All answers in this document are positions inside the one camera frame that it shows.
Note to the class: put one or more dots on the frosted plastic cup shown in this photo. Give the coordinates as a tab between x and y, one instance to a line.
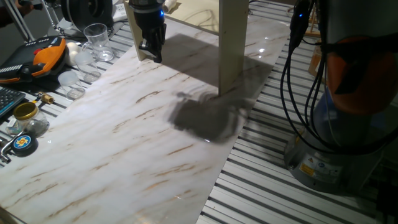
85	62
69	81

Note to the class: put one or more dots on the wooden rack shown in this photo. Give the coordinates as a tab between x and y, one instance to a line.
314	33

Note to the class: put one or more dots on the small clear plastic packet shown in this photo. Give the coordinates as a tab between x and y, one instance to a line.
12	126

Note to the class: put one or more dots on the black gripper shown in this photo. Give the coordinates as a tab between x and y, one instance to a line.
150	23

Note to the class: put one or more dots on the aluminium profile post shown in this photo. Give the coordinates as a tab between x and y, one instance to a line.
20	21

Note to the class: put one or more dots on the cream wooden shelf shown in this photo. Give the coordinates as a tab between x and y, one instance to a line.
233	46

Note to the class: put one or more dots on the black puck blue logo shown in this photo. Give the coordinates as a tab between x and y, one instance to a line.
22	142

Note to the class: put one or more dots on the clear drinking glass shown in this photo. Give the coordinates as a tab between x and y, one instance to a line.
98	40

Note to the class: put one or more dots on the person hand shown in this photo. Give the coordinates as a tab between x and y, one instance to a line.
25	9

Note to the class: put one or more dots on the black keyboard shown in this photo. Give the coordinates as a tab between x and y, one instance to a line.
9	99

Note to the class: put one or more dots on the brown taped package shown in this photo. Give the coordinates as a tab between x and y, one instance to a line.
314	60

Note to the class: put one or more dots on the thin metal stand rod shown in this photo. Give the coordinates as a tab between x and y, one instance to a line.
49	17

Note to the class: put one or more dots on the white rounded plastic object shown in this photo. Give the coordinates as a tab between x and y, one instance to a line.
73	49

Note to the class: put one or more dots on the black filament spool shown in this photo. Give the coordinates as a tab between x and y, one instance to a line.
81	14

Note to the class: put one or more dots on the black orange teach pendant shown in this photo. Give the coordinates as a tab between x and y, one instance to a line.
46	57

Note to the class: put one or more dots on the dark sleeved forearm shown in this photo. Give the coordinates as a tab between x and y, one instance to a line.
6	17

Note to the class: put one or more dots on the glass jar gold lid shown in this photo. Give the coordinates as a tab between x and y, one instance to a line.
26	112

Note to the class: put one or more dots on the marble pattern board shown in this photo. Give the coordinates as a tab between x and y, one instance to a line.
124	171

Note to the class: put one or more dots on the brass pipe fitting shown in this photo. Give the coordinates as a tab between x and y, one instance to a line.
47	99

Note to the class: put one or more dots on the grey spool holder base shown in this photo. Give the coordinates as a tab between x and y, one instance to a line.
62	29

